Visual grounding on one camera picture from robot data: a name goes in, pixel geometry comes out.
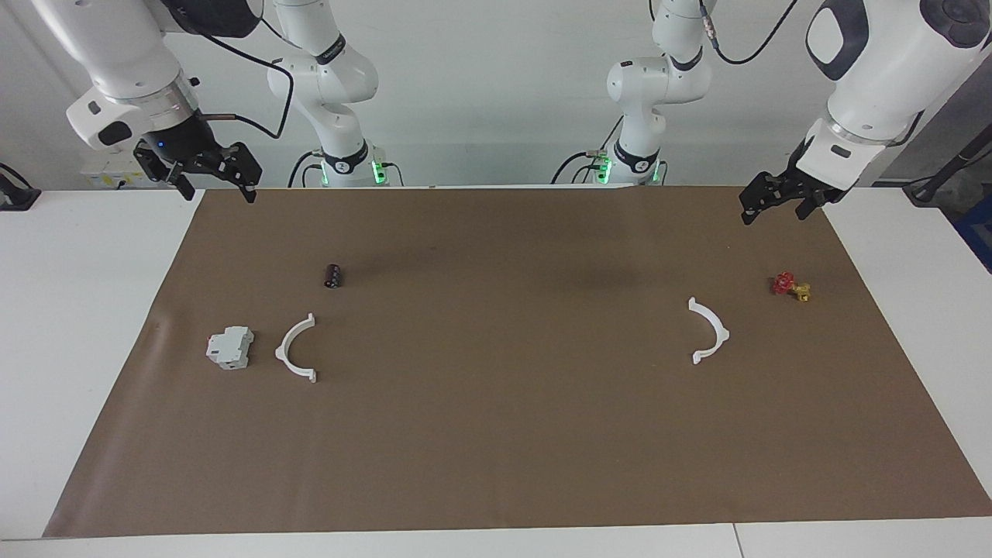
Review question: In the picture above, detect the white half ring pipe clamp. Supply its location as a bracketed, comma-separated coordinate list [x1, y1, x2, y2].
[274, 312, 319, 384]
[687, 297, 731, 365]

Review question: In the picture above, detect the brown paper mat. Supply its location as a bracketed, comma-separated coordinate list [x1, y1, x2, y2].
[43, 186, 992, 539]

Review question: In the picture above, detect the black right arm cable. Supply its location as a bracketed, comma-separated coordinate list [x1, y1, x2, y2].
[159, 0, 296, 141]

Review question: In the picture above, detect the red yellow valve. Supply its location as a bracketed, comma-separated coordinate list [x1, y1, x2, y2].
[770, 271, 812, 302]

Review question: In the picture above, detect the black stand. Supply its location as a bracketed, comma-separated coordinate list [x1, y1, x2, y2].
[903, 142, 992, 207]

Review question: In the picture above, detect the black right base cable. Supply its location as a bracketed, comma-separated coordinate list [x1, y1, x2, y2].
[287, 150, 323, 188]

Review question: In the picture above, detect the black table clamp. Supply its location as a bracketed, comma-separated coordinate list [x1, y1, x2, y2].
[0, 163, 42, 212]

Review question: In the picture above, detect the white circuit breaker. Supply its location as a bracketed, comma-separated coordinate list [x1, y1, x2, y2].
[205, 325, 255, 370]

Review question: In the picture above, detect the black left base cable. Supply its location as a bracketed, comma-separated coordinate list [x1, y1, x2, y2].
[550, 116, 625, 185]

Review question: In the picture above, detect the black base cable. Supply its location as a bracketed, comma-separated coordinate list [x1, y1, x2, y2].
[550, 116, 625, 185]
[287, 150, 323, 188]

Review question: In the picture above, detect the white power strip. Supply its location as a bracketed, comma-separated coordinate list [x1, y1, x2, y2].
[81, 151, 145, 190]

